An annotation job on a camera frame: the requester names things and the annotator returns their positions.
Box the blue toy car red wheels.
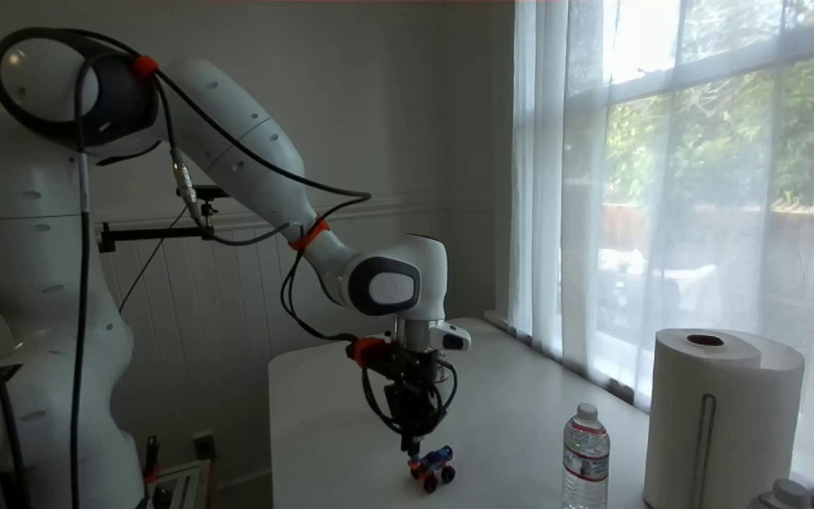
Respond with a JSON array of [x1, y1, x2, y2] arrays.
[[409, 445, 458, 494]]

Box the clear plastic water bottle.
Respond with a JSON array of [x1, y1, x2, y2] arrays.
[[562, 402, 612, 509]]

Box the white sheer curtain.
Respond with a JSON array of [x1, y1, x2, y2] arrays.
[[509, 0, 814, 504]]

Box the paper towel holder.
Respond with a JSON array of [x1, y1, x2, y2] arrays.
[[688, 393, 718, 509]]

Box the white paper towel roll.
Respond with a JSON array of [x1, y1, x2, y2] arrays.
[[643, 327, 806, 509]]

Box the grey bottle cap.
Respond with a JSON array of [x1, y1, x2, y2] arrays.
[[748, 478, 814, 509]]

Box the window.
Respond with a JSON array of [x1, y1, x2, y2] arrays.
[[564, 0, 814, 397]]

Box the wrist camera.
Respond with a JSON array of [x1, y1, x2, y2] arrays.
[[362, 344, 445, 386]]

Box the aluminium frame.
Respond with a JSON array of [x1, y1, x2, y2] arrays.
[[141, 435, 214, 509]]

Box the black cable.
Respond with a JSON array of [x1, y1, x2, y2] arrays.
[[118, 205, 190, 314]]

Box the camera on mount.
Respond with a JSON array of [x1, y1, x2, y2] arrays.
[[96, 185, 231, 255]]

